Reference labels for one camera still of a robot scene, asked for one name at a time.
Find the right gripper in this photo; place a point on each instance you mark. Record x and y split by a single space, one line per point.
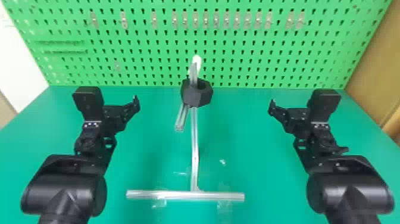
297 120

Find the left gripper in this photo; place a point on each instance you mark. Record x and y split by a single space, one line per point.
114 119

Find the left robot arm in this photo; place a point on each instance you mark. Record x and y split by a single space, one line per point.
64 190

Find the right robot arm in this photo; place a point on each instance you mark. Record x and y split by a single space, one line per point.
350 194

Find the black nut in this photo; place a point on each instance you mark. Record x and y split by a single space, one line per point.
200 95

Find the metal stand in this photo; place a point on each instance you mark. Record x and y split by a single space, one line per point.
194 156

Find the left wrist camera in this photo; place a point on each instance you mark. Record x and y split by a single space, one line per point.
88 101

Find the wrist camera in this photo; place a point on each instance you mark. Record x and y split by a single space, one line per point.
325 103
88 101

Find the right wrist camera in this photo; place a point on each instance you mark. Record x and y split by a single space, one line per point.
325 103

